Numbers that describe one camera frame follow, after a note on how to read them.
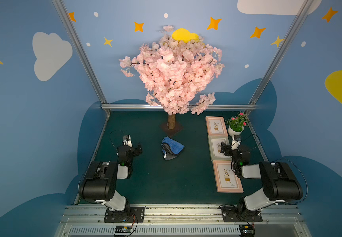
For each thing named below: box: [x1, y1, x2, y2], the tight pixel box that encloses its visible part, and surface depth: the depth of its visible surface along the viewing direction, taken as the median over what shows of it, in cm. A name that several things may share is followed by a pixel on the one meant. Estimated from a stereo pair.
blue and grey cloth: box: [161, 136, 185, 161], surface depth 98 cm
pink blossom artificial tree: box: [119, 24, 225, 134], surface depth 70 cm
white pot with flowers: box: [224, 111, 250, 136], surface depth 103 cm
